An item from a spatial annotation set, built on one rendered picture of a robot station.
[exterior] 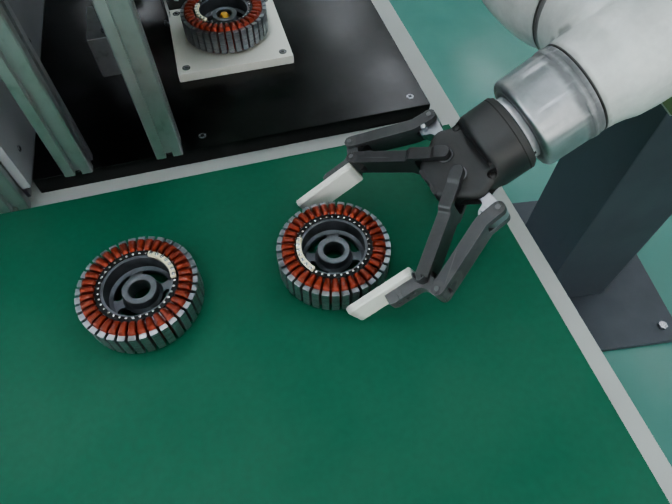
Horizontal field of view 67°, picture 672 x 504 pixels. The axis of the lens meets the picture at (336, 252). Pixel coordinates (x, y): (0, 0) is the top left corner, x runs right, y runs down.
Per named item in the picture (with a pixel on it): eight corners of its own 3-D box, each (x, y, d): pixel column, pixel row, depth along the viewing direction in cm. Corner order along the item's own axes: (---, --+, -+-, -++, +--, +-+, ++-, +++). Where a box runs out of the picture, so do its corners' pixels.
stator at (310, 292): (361, 208, 56) (363, 185, 53) (406, 289, 51) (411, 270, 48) (265, 239, 54) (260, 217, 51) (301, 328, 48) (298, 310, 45)
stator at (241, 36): (253, 1, 74) (249, -25, 70) (280, 44, 68) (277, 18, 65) (177, 19, 71) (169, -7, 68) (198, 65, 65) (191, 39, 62)
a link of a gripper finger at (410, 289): (436, 269, 46) (452, 296, 45) (390, 299, 47) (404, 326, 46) (431, 264, 45) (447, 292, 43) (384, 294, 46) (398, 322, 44)
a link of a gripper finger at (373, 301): (419, 275, 47) (423, 282, 47) (358, 314, 49) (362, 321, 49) (408, 266, 45) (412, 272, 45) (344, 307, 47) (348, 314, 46)
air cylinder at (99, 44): (139, 38, 71) (125, -1, 66) (143, 71, 67) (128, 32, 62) (101, 44, 70) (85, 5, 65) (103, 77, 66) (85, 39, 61)
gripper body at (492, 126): (548, 179, 47) (462, 235, 49) (498, 120, 51) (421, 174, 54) (537, 138, 41) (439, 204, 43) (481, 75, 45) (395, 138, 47)
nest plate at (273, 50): (271, 2, 76) (270, -6, 75) (294, 63, 68) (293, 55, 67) (169, 18, 73) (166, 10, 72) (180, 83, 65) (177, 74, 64)
